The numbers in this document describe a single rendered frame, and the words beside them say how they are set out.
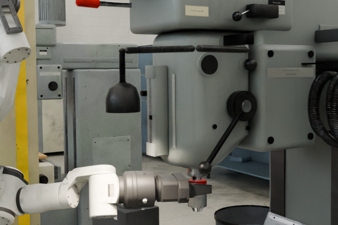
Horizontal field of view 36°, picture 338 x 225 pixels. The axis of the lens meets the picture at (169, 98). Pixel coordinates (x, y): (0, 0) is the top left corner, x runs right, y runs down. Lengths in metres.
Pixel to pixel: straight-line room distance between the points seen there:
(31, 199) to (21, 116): 1.58
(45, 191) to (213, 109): 0.45
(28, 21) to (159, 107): 1.78
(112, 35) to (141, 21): 9.79
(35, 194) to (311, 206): 0.75
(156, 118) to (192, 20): 0.24
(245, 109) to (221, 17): 0.21
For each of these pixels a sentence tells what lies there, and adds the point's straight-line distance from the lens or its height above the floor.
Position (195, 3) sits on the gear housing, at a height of 1.68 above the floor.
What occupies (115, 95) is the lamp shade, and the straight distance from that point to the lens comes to 1.04.
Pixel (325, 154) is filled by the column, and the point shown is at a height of 1.31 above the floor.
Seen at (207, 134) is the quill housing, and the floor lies 1.39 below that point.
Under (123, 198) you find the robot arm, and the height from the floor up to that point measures 1.24.
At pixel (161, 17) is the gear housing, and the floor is 1.65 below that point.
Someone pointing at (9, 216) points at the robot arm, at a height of 1.19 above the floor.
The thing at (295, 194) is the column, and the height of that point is 1.17.
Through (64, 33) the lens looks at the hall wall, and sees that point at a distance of 10.63.
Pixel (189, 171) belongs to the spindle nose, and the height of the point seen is 1.29.
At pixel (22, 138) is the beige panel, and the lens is 2.87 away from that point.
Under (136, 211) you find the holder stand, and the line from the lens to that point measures 1.56.
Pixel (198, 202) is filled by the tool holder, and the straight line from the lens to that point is 1.27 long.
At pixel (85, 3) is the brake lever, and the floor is 1.70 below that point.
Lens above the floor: 1.54
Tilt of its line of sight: 3 degrees down
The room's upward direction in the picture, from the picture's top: 1 degrees counter-clockwise
